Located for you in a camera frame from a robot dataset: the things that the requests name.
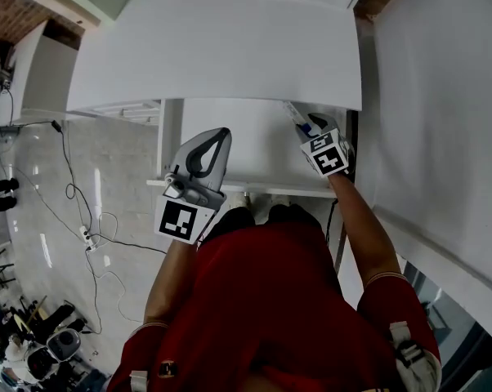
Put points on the black power adapter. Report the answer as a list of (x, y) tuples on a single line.
[(56, 126)]

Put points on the small white item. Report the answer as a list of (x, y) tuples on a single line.
[(293, 112)]

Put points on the white drawer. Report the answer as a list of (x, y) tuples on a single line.
[(262, 145)]

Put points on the person's red shirt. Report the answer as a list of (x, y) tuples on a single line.
[(266, 308)]

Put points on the person's left forearm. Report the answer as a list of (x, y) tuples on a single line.
[(170, 280)]

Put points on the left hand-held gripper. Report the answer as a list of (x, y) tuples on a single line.
[(201, 157)]

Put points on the white cabinet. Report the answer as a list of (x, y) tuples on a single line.
[(217, 43)]

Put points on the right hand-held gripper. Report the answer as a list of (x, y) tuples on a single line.
[(329, 157)]

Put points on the person's right forearm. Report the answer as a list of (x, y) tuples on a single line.
[(360, 227)]

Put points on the person's white shoe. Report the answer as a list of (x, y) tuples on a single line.
[(279, 199), (238, 199)]

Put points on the white and black device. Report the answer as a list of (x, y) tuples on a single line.
[(41, 362)]

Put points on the grey round device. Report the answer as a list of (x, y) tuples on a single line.
[(64, 343)]

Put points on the white power strip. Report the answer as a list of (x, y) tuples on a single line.
[(89, 237)]

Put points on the large white panel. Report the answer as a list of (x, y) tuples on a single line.
[(442, 117)]

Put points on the person's black trousers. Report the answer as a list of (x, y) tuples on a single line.
[(238, 219)]

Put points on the glass partition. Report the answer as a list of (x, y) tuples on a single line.
[(458, 341)]

